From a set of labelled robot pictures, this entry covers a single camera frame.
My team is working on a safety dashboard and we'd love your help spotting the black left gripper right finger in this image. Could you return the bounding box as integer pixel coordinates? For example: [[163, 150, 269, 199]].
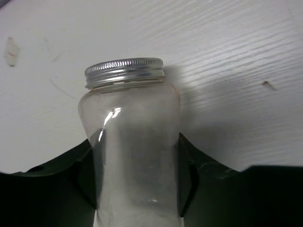
[[178, 135, 303, 227]]

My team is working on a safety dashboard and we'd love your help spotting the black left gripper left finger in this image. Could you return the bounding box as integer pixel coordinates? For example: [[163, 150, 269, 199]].
[[0, 140, 97, 227]]

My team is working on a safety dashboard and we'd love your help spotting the crushed clear bottle white cap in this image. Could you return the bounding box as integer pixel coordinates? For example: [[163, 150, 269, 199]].
[[78, 58, 180, 227]]

